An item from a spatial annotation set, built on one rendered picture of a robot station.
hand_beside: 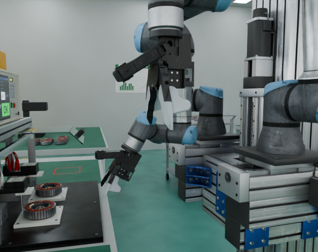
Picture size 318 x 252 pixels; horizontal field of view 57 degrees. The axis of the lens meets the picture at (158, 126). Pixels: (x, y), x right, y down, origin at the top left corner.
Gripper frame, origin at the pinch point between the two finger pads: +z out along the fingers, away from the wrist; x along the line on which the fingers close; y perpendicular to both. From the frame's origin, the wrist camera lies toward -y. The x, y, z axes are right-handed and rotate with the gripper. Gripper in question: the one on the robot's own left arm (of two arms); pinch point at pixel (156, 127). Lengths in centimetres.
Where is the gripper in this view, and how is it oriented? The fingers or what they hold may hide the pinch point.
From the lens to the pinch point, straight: 62.7
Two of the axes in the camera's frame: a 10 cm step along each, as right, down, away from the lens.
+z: 0.0, 9.9, 1.0
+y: 9.5, -0.3, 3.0
